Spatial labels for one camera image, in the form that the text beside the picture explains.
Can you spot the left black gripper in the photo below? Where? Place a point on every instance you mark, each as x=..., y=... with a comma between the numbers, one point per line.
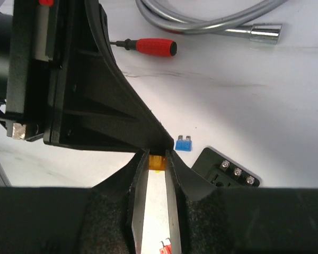
x=36, y=70

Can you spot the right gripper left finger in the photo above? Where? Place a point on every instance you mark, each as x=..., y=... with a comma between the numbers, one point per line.
x=106, y=218

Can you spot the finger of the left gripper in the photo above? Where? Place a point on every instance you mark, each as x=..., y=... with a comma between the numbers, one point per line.
x=91, y=105

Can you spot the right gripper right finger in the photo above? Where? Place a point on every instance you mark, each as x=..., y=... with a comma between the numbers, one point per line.
x=204, y=218

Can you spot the red blade fuse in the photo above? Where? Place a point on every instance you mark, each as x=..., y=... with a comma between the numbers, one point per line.
x=165, y=247

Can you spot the black fuse box base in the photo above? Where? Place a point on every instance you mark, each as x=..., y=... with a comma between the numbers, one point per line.
x=221, y=171

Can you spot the blue blade fuse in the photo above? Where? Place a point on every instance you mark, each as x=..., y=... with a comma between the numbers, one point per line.
x=183, y=143

